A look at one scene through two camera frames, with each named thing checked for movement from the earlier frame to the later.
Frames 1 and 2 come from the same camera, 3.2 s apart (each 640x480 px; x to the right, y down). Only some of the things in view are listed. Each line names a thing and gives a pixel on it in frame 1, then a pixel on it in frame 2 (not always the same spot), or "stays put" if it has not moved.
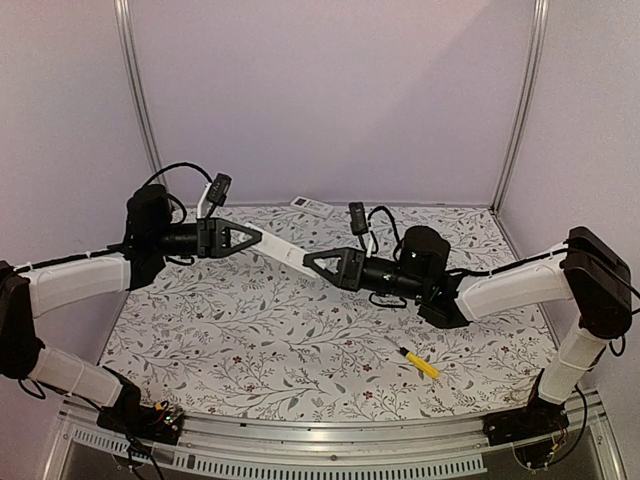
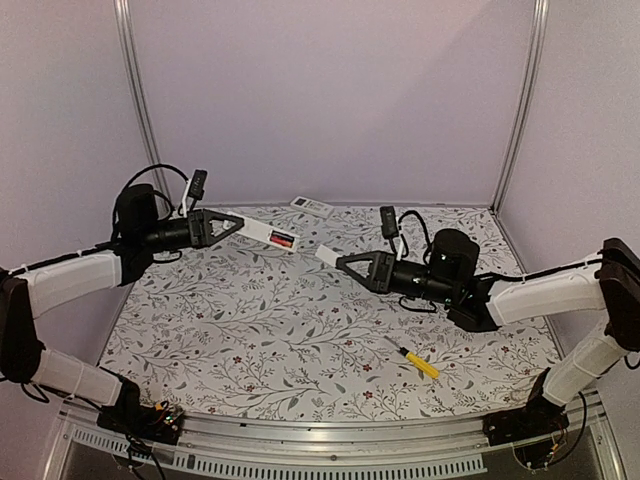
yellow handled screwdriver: x=416 y=361 stays put
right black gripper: x=350 y=270 to x=381 y=274
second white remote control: x=312 y=206 stays put
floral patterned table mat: x=243 y=337 stays put
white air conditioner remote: x=281 y=250 to x=261 y=231
